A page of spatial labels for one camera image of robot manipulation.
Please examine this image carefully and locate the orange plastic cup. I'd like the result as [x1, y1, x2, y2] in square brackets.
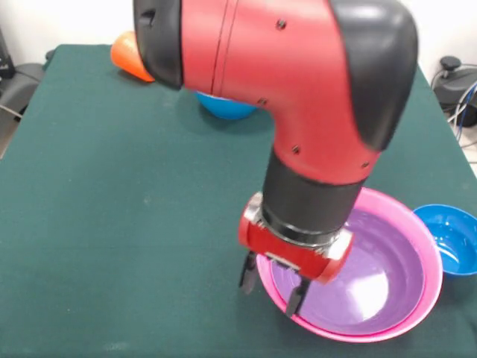
[110, 31, 156, 83]

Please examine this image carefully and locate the large light blue bowl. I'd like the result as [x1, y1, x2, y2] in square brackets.
[195, 91, 259, 121]

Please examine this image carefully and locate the blue cable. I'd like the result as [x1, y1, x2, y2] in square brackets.
[446, 81, 477, 150]

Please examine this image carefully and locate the dark green tablecloth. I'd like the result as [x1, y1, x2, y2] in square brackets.
[0, 43, 477, 358]

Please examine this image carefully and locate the large pink plastic bowl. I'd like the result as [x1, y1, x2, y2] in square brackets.
[256, 186, 444, 344]

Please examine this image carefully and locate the small dark blue bowl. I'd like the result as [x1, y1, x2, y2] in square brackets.
[412, 204, 477, 280]

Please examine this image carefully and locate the grey office chair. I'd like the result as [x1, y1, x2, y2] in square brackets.
[0, 25, 55, 120]

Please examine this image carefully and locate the large purple plastic bowl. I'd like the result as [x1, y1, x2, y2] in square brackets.
[271, 207, 426, 336]

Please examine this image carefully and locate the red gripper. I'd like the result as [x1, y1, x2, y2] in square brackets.
[238, 192, 354, 318]

